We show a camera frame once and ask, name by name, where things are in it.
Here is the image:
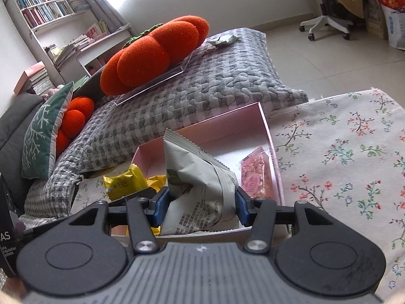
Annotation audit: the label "grey quilted pillow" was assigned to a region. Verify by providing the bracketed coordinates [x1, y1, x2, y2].
[23, 28, 310, 220]

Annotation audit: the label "pink cardboard box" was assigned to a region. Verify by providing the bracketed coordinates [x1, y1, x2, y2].
[127, 102, 286, 237]

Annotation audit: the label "floral printed cloth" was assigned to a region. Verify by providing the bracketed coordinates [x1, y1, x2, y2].
[71, 88, 405, 304]

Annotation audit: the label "clear acrylic tray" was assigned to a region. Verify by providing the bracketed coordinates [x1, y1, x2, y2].
[113, 51, 194, 107]

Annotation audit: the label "white office chair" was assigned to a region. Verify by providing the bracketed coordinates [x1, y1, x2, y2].
[281, 0, 364, 41]

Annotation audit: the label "white bookshelf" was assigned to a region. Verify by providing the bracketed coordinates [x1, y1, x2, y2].
[3, 0, 134, 84]

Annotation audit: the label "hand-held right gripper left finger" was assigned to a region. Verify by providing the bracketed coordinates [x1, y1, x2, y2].
[68, 186, 170, 257]

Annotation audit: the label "dark grey sofa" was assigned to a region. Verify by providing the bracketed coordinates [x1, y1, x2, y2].
[0, 92, 45, 211]

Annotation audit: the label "small yellow snack packet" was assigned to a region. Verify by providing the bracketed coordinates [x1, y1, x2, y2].
[146, 175, 168, 191]
[103, 163, 150, 202]

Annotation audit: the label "pile of pink-covered books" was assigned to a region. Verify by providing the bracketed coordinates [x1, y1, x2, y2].
[13, 61, 55, 96]

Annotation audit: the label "small orange pumpkin cushion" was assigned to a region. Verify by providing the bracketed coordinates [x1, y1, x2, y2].
[55, 97, 96, 158]

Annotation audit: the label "grey curtain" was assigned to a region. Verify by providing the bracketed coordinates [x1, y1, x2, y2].
[67, 0, 128, 30]

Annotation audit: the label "rows of colourful books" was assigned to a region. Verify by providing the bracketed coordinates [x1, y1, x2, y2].
[11, 0, 91, 28]

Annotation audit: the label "pink plush toy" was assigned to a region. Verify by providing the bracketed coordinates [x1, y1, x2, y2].
[44, 84, 66, 102]

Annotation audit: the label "pink snack packet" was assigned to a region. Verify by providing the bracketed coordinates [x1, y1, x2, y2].
[239, 146, 279, 199]

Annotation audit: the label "white shopping bag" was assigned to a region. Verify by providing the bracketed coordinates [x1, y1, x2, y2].
[380, 4, 405, 50]

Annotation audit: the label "grey-green snack packet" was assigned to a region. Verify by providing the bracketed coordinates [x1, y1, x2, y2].
[160, 129, 240, 237]

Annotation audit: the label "silver-green snack packet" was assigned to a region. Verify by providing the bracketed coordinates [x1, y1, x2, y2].
[207, 34, 241, 48]

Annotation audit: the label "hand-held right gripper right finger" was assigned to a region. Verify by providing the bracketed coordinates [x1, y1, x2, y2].
[234, 186, 336, 256]

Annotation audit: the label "green pillow with white branches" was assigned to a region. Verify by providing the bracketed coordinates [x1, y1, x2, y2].
[21, 81, 75, 180]

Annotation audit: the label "large orange pumpkin cushion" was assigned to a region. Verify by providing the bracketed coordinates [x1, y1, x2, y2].
[100, 15, 210, 96]

